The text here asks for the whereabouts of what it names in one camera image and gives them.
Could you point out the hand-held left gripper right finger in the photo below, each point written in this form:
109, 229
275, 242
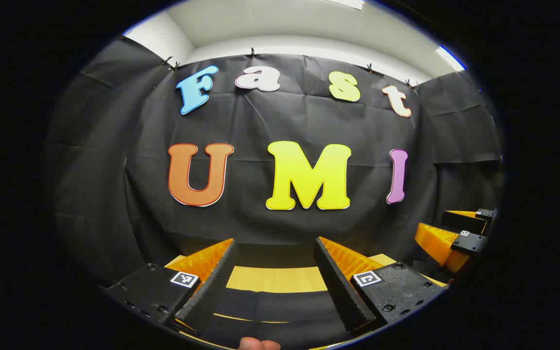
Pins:
340, 291

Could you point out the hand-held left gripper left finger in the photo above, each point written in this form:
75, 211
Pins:
212, 291

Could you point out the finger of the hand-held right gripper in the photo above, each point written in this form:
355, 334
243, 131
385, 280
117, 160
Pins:
469, 243
464, 221

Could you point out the ceiling light panel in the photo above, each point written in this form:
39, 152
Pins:
450, 58
347, 4

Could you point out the black backdrop cloth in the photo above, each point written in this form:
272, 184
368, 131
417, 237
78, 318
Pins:
260, 121

